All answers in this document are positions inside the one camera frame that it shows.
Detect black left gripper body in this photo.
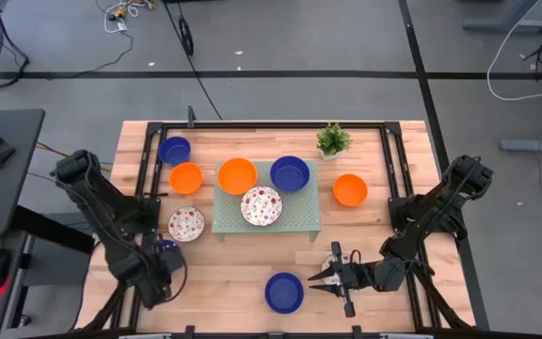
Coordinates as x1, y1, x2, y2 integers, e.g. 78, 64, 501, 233
136, 247, 185, 310

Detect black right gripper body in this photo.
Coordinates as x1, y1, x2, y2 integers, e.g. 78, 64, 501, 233
330, 241, 376, 319

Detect green bowl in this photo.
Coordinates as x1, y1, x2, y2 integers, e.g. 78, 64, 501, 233
320, 252, 351, 286

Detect blue plastic bowl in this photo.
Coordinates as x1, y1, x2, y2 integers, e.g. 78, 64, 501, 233
269, 155, 311, 194
155, 238, 181, 255
263, 271, 305, 315
157, 136, 192, 167

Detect floral print bowl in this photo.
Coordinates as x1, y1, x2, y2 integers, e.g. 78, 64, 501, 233
167, 205, 206, 244
240, 186, 284, 228

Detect orange plastic bowl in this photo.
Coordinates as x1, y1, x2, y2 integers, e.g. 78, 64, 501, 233
216, 157, 259, 197
167, 161, 204, 196
332, 173, 369, 208

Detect green perforated metal shelf riser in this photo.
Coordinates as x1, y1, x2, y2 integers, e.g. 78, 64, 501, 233
211, 159, 323, 243

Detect small potted green plant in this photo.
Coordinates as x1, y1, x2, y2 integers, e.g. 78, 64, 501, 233
315, 121, 353, 162

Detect dark grey desk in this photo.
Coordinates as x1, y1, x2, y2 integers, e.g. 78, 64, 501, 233
0, 108, 96, 339

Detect grey desk foot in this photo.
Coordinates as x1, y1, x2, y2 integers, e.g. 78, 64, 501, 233
461, 0, 542, 35
499, 137, 542, 153

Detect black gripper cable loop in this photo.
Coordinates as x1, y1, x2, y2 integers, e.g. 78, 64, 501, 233
160, 253, 188, 305

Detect black aluminium frame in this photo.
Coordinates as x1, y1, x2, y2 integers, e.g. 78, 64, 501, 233
77, 120, 477, 339

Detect yellow cable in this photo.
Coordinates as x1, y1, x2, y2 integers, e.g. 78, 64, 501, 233
35, 140, 112, 173

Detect white floor cable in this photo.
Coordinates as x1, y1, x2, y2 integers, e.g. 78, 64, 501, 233
486, 0, 542, 103

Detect white power strip cables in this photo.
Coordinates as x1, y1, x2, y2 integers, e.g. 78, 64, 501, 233
94, 0, 157, 35

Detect black fan cable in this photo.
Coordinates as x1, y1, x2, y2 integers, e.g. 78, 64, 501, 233
0, 8, 31, 95

